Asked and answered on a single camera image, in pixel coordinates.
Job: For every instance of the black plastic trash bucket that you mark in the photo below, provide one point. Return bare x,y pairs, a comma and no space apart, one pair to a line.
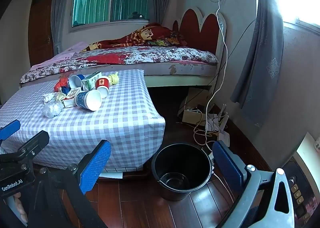
180,169

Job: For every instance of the green white carton box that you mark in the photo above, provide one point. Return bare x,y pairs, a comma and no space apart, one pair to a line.
88,83

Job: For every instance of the bed with floral sheet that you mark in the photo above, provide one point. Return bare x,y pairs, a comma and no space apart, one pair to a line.
162,66

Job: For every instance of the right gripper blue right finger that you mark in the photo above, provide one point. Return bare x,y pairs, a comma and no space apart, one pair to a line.
231,166

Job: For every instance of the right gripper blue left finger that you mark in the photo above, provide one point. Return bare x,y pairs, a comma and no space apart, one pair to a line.
92,165

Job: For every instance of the clear plastic wrap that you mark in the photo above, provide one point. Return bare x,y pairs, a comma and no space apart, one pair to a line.
52,109

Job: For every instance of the purple checkered tablecloth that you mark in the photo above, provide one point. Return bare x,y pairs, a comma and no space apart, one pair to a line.
127,119

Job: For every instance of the red plastic bag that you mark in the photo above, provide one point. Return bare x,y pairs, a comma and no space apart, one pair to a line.
62,82

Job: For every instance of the pink folded cloth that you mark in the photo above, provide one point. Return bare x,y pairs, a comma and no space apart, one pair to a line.
66,54

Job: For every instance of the brown wooden door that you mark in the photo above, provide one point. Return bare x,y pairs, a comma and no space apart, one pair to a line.
40,44

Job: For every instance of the white wifi router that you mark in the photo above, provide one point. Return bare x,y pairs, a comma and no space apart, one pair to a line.
218,124

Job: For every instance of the grey curtain right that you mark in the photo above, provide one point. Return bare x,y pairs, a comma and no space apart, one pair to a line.
258,81

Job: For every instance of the red heart-shaped headboard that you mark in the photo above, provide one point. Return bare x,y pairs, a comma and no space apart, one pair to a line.
204,33

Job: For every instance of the red patterned blanket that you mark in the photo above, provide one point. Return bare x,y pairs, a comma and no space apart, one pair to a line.
152,34

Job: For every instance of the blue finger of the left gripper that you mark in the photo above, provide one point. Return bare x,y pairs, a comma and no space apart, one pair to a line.
32,147
9,129

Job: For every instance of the red paper cup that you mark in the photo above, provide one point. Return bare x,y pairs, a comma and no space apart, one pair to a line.
102,85

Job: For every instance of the small blue paper cup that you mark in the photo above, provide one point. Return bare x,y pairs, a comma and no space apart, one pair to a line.
75,81

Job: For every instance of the large blue paper cup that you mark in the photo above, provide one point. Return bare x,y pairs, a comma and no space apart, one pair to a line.
90,100

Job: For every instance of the red white paper box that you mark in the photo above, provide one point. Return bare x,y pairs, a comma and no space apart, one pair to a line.
69,100

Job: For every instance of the left human hand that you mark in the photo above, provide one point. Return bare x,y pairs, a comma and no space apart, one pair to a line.
19,207

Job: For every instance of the crumpled white tissue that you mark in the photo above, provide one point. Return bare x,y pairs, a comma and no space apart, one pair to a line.
47,97

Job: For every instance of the cardboard box under bed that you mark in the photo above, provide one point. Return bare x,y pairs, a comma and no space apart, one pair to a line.
193,106

